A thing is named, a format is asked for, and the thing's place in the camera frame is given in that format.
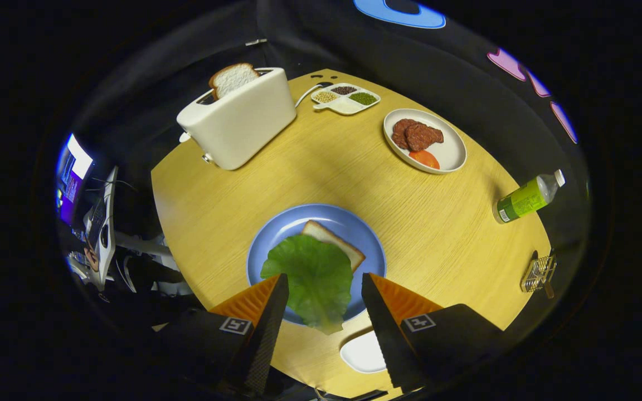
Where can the orange tomato slice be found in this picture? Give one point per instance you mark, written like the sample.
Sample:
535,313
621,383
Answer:
424,159

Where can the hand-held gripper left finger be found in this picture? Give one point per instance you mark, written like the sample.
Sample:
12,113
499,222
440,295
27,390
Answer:
268,334

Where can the brown meat patty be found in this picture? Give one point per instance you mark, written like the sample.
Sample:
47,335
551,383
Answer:
399,133
424,136

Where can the white bread slice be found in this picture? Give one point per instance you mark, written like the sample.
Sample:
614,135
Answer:
326,234

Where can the white divided bean tray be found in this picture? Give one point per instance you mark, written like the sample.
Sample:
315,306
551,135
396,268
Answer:
349,104

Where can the white plate with meat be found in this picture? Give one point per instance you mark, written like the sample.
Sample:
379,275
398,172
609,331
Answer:
452,150

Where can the blue plate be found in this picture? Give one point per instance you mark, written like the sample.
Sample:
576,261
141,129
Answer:
282,228

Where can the green label water bottle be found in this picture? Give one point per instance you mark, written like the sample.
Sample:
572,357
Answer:
521,201

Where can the lit computer screen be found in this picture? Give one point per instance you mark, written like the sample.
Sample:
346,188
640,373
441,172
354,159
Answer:
73,172

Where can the green lettuce leaf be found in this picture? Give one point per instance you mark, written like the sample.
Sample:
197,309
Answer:
310,278

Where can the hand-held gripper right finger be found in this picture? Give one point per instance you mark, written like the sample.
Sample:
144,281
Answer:
382,328

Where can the toasted bread slice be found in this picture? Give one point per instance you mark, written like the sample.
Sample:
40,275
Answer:
232,78

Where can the small empty white plate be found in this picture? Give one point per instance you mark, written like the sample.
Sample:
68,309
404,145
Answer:
360,353

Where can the white toaster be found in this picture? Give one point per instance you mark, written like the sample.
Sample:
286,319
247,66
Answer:
243,122

